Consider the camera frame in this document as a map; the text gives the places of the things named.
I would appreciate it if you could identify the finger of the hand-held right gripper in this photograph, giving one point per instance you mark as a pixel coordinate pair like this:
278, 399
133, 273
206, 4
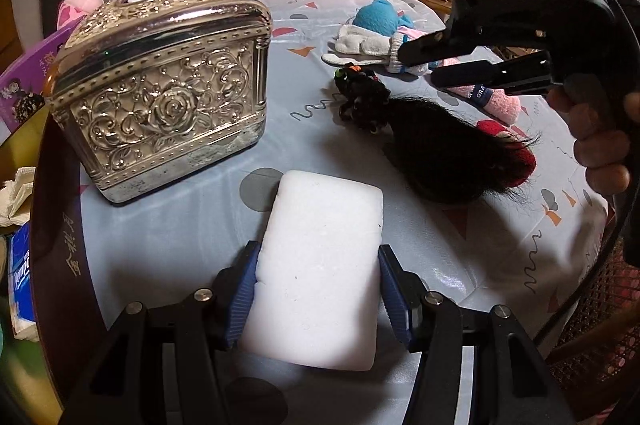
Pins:
425, 50
480, 75

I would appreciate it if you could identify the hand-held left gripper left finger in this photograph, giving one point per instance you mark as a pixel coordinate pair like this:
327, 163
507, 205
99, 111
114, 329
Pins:
242, 295

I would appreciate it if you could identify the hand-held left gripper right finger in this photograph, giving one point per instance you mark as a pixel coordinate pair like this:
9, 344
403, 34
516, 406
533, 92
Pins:
397, 305

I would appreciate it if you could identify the pink dishcloth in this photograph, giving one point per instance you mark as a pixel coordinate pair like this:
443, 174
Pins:
500, 102

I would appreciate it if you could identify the white knitted glove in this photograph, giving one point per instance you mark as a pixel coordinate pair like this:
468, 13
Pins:
360, 45

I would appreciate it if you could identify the white sponge block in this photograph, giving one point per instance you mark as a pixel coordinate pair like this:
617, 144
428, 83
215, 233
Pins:
315, 265

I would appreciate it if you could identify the person's right hand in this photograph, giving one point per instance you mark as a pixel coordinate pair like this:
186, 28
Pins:
597, 145

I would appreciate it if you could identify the small blue plush toy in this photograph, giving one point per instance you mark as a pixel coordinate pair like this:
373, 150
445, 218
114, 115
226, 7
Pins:
380, 16

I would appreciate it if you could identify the black hair wig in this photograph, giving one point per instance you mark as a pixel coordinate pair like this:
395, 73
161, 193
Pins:
440, 150

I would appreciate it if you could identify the red plush toy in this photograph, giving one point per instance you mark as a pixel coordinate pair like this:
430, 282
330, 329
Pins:
522, 160

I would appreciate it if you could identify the silver ornate tissue box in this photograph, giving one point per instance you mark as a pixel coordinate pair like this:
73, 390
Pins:
165, 105

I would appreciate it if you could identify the rattan chair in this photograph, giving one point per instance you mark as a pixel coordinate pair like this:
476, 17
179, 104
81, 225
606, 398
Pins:
600, 355

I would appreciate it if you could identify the blue white tissue pack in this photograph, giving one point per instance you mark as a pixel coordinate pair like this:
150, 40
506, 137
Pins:
22, 275

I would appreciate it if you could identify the crumpled white tissue paper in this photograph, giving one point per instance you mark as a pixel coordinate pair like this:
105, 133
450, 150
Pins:
20, 200

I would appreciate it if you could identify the purple cardboard box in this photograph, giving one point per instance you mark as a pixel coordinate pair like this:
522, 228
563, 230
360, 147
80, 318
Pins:
25, 75

